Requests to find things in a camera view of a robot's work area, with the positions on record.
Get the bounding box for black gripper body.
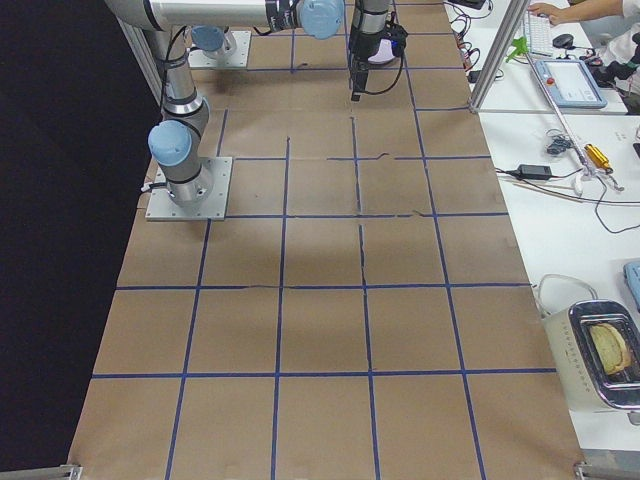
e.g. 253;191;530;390
348;29;381;75

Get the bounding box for lavender plate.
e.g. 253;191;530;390
368;39;396;66

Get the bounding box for person hand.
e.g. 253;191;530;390
527;2;565;25

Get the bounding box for green clip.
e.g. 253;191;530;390
505;36;529;63

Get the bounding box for white keyboard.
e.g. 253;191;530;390
522;12;554;57

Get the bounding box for black power adapter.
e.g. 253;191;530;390
516;164;553;181

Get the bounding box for black computer mouse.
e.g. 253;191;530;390
552;33;575;50

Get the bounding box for blue teach pendant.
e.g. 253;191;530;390
533;59;608;109

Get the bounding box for wooden chopsticks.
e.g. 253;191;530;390
507;180;589;203

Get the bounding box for yellow tool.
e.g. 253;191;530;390
584;144;613;174

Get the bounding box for toast slice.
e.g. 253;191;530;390
589;323;631;375

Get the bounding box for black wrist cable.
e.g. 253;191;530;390
360;49;405;96

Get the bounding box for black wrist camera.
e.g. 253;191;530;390
384;22;408;58

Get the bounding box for aluminium frame post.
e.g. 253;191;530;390
469;0;529;113

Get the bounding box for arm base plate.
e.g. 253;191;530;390
189;26;251;70
145;157;233;221

